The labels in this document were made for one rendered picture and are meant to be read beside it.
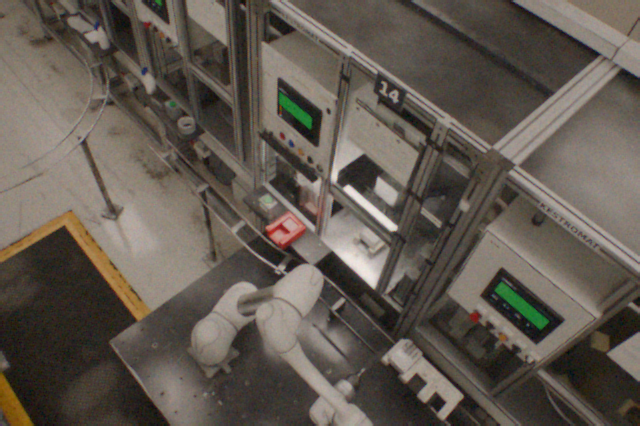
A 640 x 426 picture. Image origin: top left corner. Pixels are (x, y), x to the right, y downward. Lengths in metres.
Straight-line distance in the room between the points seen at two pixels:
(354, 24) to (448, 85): 0.42
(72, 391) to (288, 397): 1.42
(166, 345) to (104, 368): 0.83
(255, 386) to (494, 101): 1.62
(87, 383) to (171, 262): 0.91
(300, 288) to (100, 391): 1.79
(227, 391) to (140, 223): 1.70
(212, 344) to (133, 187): 1.98
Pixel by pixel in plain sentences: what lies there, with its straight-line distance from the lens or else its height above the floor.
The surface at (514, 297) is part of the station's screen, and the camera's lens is 1.75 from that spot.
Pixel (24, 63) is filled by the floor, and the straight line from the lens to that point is 5.34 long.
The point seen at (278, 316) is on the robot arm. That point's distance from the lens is 1.76.
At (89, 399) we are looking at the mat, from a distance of 3.32.
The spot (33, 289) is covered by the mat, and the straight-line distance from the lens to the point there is 3.73.
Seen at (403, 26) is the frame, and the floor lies 2.01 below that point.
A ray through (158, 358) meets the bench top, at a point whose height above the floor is 0.68.
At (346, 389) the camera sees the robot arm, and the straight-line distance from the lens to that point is 2.24.
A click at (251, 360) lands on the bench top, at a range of 2.51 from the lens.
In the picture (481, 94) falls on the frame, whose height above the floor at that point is 2.01.
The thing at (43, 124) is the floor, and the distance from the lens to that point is 4.67.
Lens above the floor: 3.06
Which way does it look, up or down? 54 degrees down
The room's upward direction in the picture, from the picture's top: 10 degrees clockwise
